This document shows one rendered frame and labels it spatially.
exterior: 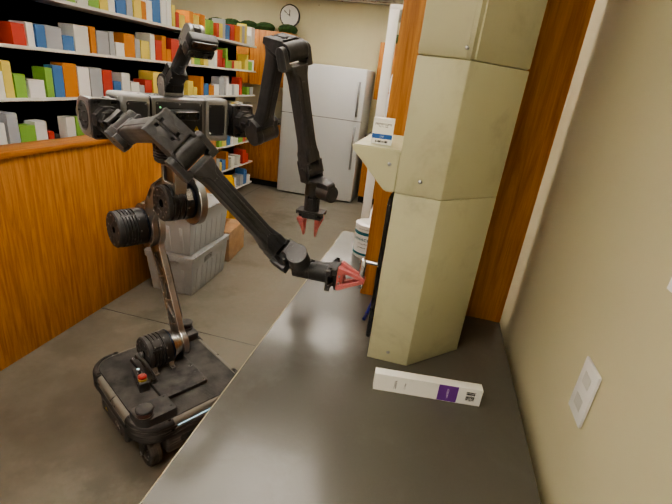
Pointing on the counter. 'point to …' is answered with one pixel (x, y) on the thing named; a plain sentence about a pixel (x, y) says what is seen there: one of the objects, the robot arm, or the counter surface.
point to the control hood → (381, 160)
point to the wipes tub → (361, 237)
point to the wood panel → (410, 21)
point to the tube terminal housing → (442, 203)
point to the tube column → (483, 30)
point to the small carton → (382, 130)
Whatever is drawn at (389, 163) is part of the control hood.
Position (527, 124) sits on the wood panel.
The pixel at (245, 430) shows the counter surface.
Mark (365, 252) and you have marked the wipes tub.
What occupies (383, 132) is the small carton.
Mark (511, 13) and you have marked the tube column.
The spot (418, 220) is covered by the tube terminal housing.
